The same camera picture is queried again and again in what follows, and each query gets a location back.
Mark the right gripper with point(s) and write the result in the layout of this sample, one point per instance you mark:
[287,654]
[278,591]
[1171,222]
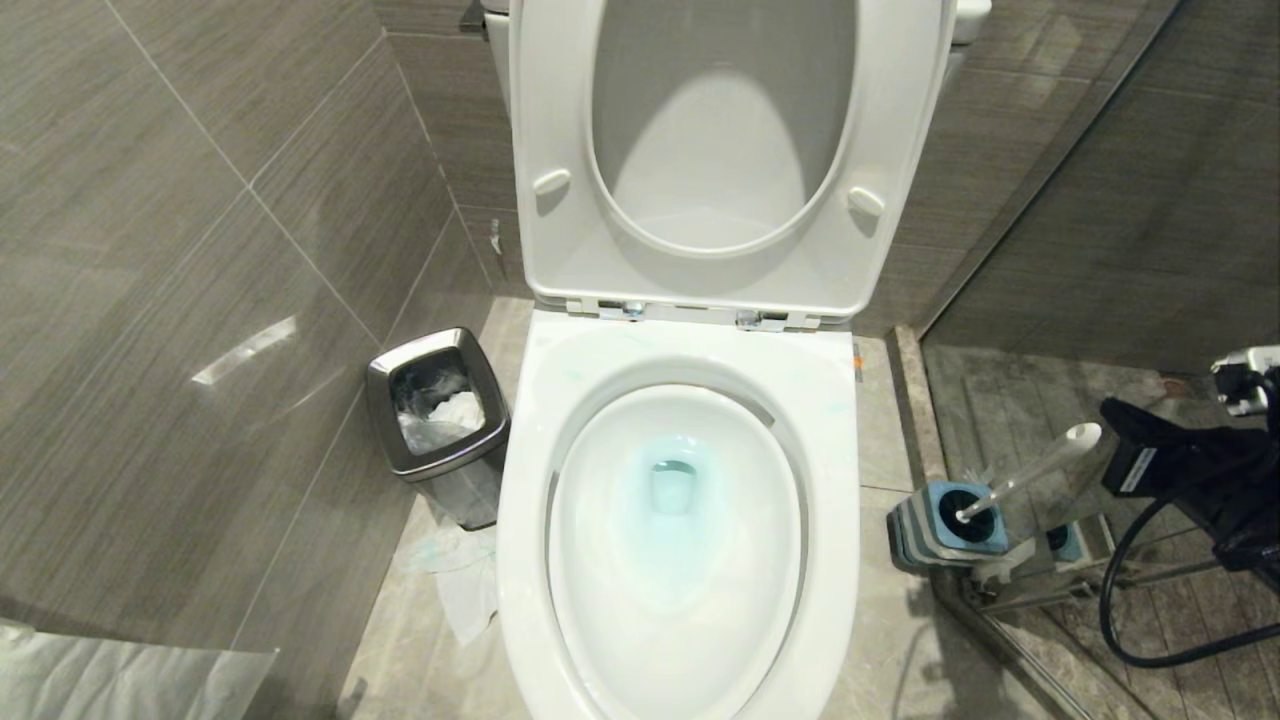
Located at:
[1165,455]

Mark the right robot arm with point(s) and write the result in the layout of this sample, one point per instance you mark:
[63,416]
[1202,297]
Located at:
[1250,500]

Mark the white toilet brush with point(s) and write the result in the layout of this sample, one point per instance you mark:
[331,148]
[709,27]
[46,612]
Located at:
[1035,468]

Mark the blue grey brush holder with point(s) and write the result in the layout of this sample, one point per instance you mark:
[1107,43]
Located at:
[925,535]

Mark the white toilet bowl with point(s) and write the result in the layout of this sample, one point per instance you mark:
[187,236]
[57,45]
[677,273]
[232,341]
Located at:
[690,620]

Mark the white toilet lid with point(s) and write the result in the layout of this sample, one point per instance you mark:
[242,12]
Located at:
[715,150]

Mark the white toilet seat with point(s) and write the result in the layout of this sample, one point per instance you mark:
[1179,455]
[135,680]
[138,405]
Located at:
[560,240]

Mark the glass shower partition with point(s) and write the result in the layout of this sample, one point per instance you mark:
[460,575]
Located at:
[1130,220]

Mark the steel trash bin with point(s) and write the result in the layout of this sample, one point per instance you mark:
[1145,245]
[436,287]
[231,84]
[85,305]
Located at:
[470,485]

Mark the white tissue paper sheet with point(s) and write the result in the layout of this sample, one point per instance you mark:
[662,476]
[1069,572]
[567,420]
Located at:
[468,590]

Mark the clear bin liner with tissue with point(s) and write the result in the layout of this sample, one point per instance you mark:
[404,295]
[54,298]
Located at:
[447,418]

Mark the large white paper sheet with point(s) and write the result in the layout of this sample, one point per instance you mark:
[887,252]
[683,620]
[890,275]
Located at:
[110,680]

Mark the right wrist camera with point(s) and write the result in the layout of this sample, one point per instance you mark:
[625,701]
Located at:
[1245,385]

